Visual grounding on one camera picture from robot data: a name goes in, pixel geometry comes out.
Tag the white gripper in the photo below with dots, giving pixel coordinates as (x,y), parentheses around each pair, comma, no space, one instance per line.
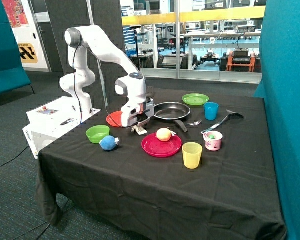
(137,114)

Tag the black frying pan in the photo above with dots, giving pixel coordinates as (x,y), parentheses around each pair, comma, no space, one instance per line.
(172,111)

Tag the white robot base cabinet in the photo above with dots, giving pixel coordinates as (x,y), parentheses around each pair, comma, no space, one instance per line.
(51,121)

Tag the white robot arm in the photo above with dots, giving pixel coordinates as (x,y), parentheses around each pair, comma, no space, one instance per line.
(92,38)

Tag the magenta plate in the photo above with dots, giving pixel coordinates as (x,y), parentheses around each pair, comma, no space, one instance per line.
(161,149)

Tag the red plate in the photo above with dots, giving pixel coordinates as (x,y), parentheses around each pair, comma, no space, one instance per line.
(114,119)

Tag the blue plush ball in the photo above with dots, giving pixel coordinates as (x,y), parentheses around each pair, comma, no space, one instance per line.
(109,143)

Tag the black slotted spatula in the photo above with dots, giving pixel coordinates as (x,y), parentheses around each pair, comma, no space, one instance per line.
(150,92)

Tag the green bowl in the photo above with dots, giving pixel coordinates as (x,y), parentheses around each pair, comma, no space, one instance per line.
(96,133)

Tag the metal fork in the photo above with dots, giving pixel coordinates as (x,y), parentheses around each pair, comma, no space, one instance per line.
(196,123)

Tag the yellow plastic cup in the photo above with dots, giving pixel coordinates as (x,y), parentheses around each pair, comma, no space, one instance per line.
(191,153)

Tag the green plate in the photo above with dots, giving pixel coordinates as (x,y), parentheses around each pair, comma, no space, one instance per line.
(195,99)

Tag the blue plastic cup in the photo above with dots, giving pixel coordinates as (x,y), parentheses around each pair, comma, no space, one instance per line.
(211,110)

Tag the pink printed mug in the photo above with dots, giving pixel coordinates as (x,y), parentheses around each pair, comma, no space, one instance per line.
(213,144)

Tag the black tablecloth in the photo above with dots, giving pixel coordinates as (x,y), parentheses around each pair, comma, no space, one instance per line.
(232,195)

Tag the white lab desk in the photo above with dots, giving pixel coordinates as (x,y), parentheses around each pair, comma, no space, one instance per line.
(215,49)

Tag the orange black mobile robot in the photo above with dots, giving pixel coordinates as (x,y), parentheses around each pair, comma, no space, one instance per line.
(241,60)

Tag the yellow black sign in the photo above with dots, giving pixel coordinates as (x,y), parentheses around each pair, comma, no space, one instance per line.
(27,53)

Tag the teal sofa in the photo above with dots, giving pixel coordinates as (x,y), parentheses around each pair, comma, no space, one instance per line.
(12,74)

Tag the teal partition panel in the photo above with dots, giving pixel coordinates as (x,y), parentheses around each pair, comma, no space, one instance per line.
(280,88)

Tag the red poster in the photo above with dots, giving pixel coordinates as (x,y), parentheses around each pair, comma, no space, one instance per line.
(16,13)

